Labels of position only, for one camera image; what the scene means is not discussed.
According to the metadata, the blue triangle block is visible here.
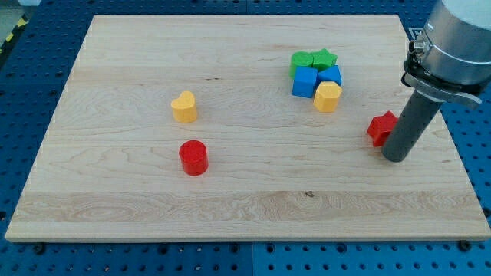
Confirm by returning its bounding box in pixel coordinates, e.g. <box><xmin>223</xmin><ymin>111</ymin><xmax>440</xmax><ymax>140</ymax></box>
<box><xmin>317</xmin><ymin>65</ymin><xmax>342</xmax><ymax>86</ymax></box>

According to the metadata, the green star block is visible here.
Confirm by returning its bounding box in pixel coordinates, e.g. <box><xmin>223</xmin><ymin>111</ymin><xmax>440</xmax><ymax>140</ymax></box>
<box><xmin>311</xmin><ymin>48</ymin><xmax>338</xmax><ymax>71</ymax></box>

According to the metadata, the red cylinder block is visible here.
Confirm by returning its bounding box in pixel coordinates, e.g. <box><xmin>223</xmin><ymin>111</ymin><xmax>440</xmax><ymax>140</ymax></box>
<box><xmin>179</xmin><ymin>140</ymin><xmax>209</xmax><ymax>176</ymax></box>

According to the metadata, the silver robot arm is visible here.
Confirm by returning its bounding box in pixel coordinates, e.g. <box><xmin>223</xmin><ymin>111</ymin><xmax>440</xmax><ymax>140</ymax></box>
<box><xmin>381</xmin><ymin>0</ymin><xmax>490</xmax><ymax>162</ymax></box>

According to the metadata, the yellow pentagon block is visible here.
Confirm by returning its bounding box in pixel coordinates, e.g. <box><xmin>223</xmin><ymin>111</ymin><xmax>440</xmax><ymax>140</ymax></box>
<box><xmin>313</xmin><ymin>81</ymin><xmax>342</xmax><ymax>113</ymax></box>

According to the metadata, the blue cube block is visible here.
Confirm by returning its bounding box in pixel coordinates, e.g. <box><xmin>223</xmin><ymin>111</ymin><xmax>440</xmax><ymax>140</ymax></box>
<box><xmin>292</xmin><ymin>67</ymin><xmax>318</xmax><ymax>98</ymax></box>

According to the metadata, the green cylinder block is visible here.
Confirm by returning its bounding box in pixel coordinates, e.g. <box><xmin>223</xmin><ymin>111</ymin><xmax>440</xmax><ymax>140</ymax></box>
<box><xmin>288</xmin><ymin>51</ymin><xmax>314</xmax><ymax>78</ymax></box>

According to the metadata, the yellow heart block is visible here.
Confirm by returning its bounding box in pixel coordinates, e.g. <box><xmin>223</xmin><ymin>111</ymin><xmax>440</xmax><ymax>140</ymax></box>
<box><xmin>170</xmin><ymin>90</ymin><xmax>198</xmax><ymax>123</ymax></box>

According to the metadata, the light wooden board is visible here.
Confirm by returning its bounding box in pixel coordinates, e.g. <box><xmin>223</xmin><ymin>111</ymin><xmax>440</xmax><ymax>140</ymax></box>
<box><xmin>5</xmin><ymin>15</ymin><xmax>490</xmax><ymax>242</ymax></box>

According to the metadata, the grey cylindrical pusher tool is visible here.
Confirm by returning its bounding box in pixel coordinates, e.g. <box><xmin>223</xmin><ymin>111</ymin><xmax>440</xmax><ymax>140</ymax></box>
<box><xmin>381</xmin><ymin>90</ymin><xmax>443</xmax><ymax>163</ymax></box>

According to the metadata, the red star block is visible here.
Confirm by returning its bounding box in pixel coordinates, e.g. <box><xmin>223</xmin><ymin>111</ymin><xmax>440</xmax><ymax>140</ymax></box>
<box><xmin>367</xmin><ymin>111</ymin><xmax>398</xmax><ymax>147</ymax></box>

